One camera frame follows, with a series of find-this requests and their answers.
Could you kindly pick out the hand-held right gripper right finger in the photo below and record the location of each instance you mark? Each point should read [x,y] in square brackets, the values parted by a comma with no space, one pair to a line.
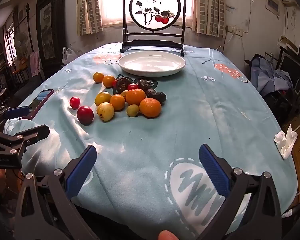
[212,170]

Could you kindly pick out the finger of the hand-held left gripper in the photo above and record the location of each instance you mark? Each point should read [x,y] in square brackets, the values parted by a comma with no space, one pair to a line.
[32,133]
[16,112]

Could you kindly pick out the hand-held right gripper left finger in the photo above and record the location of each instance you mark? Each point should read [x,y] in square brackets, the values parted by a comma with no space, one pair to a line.
[81,172]

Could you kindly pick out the red cherry tomato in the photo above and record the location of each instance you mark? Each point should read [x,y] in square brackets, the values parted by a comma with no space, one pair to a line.
[74,102]
[133,87]

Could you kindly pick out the dark red plum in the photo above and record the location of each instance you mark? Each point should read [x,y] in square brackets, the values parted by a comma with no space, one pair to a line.
[85,115]

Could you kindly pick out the yellow speckled plum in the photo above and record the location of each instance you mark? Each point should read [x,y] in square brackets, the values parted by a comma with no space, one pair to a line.
[105,110]

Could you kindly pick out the yellow-orange citrus fruit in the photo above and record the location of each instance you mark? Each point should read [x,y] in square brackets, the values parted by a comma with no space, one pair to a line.
[103,98]

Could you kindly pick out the small orange citrus fruit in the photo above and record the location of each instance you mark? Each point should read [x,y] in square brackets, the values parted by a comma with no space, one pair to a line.
[117,102]
[108,81]
[98,77]

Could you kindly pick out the orange tangerine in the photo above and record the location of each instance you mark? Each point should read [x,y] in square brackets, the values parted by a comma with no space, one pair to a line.
[150,107]
[135,96]

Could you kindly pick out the dark water chestnut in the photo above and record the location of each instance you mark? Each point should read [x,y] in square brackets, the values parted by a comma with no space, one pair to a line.
[156,95]
[122,84]
[143,83]

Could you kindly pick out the white oval plate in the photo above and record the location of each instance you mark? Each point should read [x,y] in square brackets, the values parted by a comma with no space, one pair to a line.
[150,65]

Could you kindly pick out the person's right hand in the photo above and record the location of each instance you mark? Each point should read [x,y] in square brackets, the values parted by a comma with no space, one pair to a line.
[167,235]

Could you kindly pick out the dark red smartphone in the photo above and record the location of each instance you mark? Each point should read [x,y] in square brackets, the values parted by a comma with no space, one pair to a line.
[38,102]

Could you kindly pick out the pink hanging cloth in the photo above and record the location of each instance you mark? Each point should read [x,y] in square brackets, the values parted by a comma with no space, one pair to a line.
[35,62]

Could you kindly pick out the light blue printed tablecloth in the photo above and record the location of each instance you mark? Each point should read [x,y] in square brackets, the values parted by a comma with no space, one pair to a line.
[190,120]

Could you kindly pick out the standing electric fan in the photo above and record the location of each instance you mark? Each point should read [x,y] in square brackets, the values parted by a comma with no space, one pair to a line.
[21,42]

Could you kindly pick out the white plastic bag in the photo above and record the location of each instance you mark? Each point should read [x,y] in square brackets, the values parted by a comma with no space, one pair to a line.
[68,55]

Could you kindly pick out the crumpled white tissue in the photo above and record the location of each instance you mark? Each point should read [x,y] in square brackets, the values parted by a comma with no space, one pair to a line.
[286,140]

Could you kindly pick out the blue clothes pile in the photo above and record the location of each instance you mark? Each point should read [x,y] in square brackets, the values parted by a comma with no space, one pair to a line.
[272,75]

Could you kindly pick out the beige striped curtain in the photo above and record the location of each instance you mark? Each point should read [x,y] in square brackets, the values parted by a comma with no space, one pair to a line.
[210,7]
[88,7]

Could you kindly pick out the black framed persimmon table screen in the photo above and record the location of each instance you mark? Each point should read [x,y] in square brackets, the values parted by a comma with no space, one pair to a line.
[155,7]

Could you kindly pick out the white wall socket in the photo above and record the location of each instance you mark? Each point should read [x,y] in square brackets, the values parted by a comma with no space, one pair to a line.
[240,31]

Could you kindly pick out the white wall vent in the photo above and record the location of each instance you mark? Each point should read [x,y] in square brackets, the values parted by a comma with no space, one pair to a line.
[272,5]

